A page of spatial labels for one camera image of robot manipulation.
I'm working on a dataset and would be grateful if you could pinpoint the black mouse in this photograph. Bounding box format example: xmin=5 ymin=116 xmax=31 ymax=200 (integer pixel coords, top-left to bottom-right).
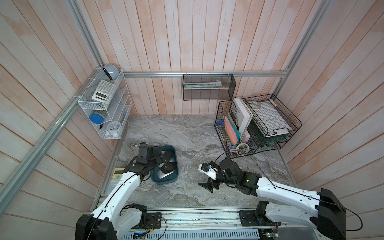
xmin=162 ymin=149 xmax=175 ymax=164
xmin=161 ymin=162 xmax=178 ymax=174

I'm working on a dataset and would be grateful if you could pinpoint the teal storage box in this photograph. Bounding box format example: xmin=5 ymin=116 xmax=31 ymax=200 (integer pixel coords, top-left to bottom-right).
xmin=151 ymin=145 xmax=179 ymax=185

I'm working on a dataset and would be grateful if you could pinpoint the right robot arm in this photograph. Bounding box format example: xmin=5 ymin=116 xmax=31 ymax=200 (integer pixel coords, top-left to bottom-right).
xmin=198 ymin=158 xmax=347 ymax=240

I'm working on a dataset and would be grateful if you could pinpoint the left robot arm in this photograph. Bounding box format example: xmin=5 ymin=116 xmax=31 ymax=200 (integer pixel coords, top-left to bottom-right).
xmin=75 ymin=142 xmax=175 ymax=240

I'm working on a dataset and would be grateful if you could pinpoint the tape roll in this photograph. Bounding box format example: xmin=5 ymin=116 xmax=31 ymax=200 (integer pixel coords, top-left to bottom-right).
xmin=235 ymin=143 xmax=250 ymax=155

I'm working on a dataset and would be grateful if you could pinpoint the yellow calculator on table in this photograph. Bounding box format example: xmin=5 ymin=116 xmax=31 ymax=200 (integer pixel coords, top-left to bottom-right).
xmin=106 ymin=168 xmax=124 ymax=196

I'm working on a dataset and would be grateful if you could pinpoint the pink folder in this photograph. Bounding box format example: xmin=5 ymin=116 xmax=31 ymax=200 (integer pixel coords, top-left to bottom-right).
xmin=224 ymin=117 xmax=238 ymax=145

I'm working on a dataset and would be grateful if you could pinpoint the white book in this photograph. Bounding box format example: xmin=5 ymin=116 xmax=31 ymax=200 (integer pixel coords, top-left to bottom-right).
xmin=231 ymin=98 xmax=253 ymax=140

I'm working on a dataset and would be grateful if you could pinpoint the blue lid container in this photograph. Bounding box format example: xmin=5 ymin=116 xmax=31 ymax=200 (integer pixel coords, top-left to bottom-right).
xmin=89 ymin=113 xmax=105 ymax=125

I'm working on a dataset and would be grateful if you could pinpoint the grid notepad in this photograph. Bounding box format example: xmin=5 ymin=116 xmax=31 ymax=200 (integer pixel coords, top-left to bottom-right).
xmin=248 ymin=101 xmax=292 ymax=137

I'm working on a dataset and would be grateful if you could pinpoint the white calculator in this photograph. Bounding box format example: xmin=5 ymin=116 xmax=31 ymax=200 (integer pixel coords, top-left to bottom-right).
xmin=92 ymin=80 xmax=117 ymax=105

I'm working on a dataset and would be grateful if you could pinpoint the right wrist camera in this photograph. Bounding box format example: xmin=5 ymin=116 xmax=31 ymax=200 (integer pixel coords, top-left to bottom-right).
xmin=199 ymin=162 xmax=220 ymax=180

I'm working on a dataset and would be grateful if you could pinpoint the black wire file organizer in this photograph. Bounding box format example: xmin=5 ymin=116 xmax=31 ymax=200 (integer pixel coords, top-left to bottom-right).
xmin=215 ymin=98 xmax=257 ymax=159

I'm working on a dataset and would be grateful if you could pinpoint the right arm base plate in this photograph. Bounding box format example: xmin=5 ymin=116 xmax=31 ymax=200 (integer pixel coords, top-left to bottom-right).
xmin=239 ymin=210 xmax=281 ymax=227

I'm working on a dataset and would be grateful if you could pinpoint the black wire tray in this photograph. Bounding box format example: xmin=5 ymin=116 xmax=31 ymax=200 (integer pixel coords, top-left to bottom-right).
xmin=242 ymin=94 xmax=302 ymax=142

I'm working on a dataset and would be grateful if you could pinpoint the white wire wall shelf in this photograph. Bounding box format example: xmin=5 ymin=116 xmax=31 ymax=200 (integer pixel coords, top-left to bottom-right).
xmin=78 ymin=69 xmax=133 ymax=140

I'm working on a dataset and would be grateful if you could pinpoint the black mesh wall basket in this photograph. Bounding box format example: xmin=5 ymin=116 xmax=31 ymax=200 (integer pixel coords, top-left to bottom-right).
xmin=182 ymin=74 xmax=236 ymax=101

